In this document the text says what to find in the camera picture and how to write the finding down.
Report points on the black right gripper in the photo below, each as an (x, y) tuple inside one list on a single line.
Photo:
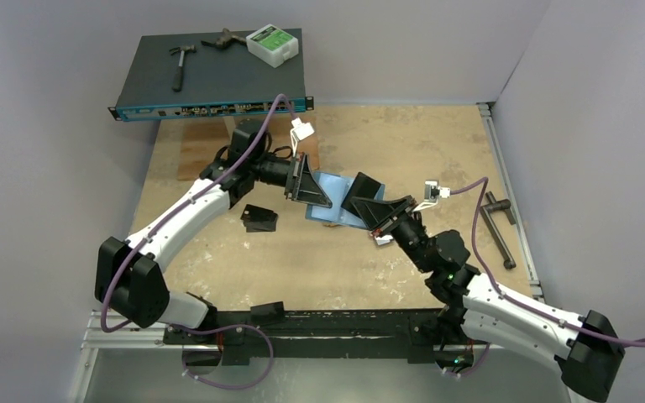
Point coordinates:
[(388, 220)]

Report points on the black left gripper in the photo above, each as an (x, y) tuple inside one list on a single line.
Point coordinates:
[(303, 187)]

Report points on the blue leather card holder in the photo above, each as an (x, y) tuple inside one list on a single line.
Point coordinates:
[(337, 188)]

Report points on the black credit card stack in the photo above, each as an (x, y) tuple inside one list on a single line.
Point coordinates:
[(258, 219)]

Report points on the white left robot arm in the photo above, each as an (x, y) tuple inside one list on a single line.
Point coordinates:
[(130, 272)]

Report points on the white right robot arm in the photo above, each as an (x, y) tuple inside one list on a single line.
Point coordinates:
[(583, 348)]

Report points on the brown wooden board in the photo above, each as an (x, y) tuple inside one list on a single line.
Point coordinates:
[(203, 138)]

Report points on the black block on base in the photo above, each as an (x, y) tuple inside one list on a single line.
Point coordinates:
[(267, 314)]

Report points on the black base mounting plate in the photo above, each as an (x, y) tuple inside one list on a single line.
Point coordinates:
[(419, 336)]

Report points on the white green plastic box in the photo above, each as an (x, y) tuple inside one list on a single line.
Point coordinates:
[(273, 45)]

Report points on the dark metal clamp tool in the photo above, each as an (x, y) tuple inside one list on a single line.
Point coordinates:
[(225, 40)]

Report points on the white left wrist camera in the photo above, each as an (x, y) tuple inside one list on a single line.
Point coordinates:
[(299, 131)]

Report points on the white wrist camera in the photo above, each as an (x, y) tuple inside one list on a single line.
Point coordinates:
[(299, 131), (433, 192)]

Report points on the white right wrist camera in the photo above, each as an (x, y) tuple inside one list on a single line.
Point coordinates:
[(433, 192)]

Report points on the grey metal pipe handle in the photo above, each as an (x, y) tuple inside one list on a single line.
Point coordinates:
[(487, 210)]

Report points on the blue network switch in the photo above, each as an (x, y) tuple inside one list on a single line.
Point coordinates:
[(217, 83)]

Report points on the black handled hammer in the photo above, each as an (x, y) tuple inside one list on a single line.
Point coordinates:
[(182, 51)]

